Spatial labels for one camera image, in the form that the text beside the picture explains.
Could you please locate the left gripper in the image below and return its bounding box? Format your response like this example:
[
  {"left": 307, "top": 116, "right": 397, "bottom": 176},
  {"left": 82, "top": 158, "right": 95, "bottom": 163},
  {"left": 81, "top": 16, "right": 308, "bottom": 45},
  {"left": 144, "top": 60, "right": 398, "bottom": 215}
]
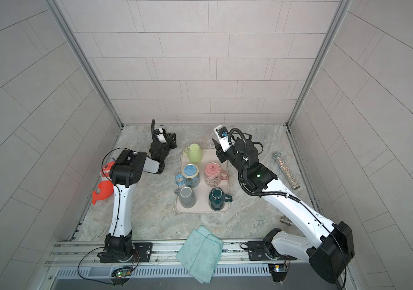
[{"left": 159, "top": 133, "right": 176, "bottom": 164}]

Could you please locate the light green mug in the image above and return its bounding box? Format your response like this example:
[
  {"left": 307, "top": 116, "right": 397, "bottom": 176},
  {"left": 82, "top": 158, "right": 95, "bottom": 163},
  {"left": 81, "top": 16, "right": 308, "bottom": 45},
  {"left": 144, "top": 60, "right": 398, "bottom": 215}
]
[{"left": 183, "top": 143, "right": 203, "bottom": 164}]

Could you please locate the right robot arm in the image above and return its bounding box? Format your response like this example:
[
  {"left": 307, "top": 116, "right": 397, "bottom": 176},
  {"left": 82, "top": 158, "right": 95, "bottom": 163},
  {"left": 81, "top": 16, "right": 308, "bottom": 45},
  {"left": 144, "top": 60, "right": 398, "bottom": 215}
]
[{"left": 213, "top": 126, "right": 355, "bottom": 284}]

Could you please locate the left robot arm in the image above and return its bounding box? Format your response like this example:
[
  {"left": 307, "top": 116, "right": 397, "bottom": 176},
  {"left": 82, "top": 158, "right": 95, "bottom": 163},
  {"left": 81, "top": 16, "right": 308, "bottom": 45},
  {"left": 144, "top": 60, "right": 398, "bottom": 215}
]
[{"left": 97, "top": 128, "right": 177, "bottom": 263}]

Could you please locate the pink ghost mug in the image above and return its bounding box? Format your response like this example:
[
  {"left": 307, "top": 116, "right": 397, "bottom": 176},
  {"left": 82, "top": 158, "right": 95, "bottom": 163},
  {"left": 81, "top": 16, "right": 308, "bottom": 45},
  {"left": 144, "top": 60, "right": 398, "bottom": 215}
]
[{"left": 204, "top": 162, "right": 229, "bottom": 187}]

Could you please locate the blue butterfly mug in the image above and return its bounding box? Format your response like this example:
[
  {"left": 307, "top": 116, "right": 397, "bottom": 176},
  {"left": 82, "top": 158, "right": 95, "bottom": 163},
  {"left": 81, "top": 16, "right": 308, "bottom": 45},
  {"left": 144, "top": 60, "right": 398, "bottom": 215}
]
[{"left": 175, "top": 164, "right": 200, "bottom": 188}]

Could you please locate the dark green mug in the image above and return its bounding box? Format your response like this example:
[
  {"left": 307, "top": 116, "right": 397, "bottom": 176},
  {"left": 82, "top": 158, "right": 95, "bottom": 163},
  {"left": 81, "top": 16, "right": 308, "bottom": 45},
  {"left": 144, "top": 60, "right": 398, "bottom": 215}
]
[{"left": 208, "top": 187, "right": 233, "bottom": 211}]

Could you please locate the grey mug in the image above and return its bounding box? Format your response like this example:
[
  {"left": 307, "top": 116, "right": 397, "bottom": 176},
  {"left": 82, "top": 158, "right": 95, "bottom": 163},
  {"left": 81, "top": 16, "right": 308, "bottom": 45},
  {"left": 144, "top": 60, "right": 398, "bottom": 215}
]
[{"left": 175, "top": 186, "right": 196, "bottom": 209}]

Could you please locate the beige tray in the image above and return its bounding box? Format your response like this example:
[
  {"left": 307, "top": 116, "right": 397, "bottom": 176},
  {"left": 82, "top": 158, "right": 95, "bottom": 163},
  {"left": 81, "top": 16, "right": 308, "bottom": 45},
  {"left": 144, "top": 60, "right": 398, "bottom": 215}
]
[{"left": 175, "top": 149, "right": 231, "bottom": 213}]

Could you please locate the glitter tube bottle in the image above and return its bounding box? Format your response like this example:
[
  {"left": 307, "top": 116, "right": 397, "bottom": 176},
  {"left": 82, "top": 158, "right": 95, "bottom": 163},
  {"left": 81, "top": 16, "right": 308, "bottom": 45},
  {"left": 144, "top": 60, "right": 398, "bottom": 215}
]
[{"left": 272, "top": 152, "right": 301, "bottom": 190}]

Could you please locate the red shark plush toy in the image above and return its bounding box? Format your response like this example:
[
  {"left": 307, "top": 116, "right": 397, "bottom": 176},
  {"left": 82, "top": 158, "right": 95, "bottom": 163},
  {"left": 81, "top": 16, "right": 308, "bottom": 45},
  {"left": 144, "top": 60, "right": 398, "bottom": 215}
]
[{"left": 92, "top": 161, "right": 115, "bottom": 205}]

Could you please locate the small metal fitting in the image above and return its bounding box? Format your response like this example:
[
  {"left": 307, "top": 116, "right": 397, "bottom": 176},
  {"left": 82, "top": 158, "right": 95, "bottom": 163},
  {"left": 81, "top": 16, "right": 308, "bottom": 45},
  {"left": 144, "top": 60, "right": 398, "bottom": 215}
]
[{"left": 280, "top": 216, "right": 292, "bottom": 226}]

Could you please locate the teal folded cloth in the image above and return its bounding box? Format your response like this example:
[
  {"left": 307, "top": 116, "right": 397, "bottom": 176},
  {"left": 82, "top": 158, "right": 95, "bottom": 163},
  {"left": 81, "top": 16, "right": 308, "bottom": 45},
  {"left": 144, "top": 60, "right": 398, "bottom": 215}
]
[{"left": 176, "top": 226, "right": 224, "bottom": 283}]

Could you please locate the right circuit board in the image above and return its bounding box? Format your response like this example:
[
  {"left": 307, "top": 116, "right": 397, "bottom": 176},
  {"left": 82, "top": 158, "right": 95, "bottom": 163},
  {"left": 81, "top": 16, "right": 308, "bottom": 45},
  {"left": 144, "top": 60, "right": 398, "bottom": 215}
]
[{"left": 268, "top": 263, "right": 289, "bottom": 283}]

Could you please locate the circuit board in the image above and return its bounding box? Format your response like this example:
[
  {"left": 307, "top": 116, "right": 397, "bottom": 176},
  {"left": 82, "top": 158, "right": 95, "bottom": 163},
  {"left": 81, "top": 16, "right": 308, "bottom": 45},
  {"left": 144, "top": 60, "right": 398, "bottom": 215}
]
[
  {"left": 268, "top": 263, "right": 289, "bottom": 283},
  {"left": 111, "top": 267, "right": 134, "bottom": 279}
]

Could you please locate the left circuit board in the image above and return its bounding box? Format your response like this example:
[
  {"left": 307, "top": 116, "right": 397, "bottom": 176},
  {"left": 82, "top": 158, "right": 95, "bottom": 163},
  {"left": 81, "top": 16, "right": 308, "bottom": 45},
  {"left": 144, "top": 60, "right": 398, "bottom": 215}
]
[{"left": 111, "top": 267, "right": 134, "bottom": 279}]

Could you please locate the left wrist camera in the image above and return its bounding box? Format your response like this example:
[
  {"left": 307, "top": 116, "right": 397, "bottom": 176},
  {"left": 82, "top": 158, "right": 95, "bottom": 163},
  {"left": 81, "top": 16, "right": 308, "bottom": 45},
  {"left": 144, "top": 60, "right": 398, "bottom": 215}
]
[{"left": 155, "top": 128, "right": 167, "bottom": 144}]

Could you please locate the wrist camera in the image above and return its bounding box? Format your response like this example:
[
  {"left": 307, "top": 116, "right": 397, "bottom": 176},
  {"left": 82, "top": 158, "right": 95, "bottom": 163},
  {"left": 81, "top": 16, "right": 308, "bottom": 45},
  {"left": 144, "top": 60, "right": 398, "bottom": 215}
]
[
  {"left": 155, "top": 128, "right": 167, "bottom": 144},
  {"left": 214, "top": 124, "right": 235, "bottom": 152}
]

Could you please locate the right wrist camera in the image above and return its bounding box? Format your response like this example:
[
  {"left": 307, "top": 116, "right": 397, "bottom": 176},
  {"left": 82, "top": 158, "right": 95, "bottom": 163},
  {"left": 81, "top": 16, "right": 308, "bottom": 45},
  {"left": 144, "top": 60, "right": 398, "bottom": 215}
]
[{"left": 214, "top": 124, "right": 235, "bottom": 152}]

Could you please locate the left black cable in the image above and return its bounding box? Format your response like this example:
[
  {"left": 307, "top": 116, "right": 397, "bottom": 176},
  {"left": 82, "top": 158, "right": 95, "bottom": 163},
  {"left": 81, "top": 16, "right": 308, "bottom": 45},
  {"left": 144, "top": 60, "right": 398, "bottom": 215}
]
[{"left": 77, "top": 146, "right": 135, "bottom": 286}]

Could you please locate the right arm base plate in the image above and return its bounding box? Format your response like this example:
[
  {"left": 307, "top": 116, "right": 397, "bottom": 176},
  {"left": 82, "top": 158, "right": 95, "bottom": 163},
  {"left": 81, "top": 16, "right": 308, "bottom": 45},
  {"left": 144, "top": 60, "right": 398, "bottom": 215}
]
[{"left": 240, "top": 241, "right": 296, "bottom": 261}]

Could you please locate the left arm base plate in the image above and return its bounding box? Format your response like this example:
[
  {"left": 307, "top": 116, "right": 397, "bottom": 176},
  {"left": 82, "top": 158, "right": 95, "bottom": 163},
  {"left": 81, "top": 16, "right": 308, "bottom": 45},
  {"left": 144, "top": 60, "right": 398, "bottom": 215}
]
[{"left": 97, "top": 242, "right": 153, "bottom": 263}]

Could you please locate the aluminium rail frame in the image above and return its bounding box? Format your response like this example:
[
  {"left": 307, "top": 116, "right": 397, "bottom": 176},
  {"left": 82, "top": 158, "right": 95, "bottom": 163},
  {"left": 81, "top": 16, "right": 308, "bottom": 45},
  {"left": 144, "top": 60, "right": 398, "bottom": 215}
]
[{"left": 45, "top": 237, "right": 350, "bottom": 269}]

